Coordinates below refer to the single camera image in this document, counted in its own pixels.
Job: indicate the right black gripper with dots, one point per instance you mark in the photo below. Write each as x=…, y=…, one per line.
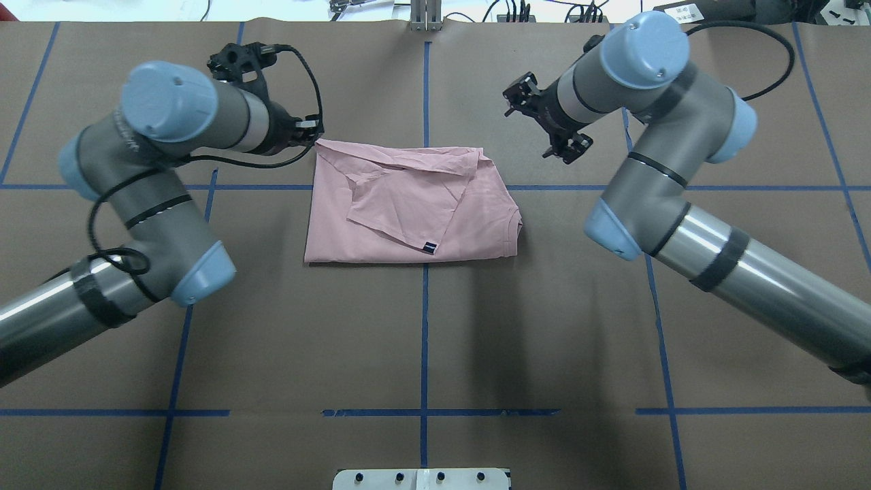
x=548, y=113

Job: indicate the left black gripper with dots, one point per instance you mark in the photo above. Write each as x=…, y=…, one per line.
x=277, y=133

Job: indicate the pink Snoopy t-shirt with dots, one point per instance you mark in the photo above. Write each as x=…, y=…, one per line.
x=408, y=205

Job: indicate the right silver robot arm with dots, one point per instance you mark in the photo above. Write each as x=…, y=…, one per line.
x=690, y=119

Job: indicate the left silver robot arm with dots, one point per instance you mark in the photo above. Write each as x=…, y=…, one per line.
x=129, y=161

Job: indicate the black box with label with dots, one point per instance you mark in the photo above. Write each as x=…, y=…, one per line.
x=700, y=12

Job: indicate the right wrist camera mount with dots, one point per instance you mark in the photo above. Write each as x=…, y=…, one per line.
x=592, y=42

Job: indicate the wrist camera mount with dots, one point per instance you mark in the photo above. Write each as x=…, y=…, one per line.
x=242, y=67
x=592, y=42

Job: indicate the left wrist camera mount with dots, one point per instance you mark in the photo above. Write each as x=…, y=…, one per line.
x=242, y=67

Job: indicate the aluminium frame post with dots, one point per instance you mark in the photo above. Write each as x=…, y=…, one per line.
x=426, y=15

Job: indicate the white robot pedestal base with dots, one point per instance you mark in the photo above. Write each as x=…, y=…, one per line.
x=423, y=478

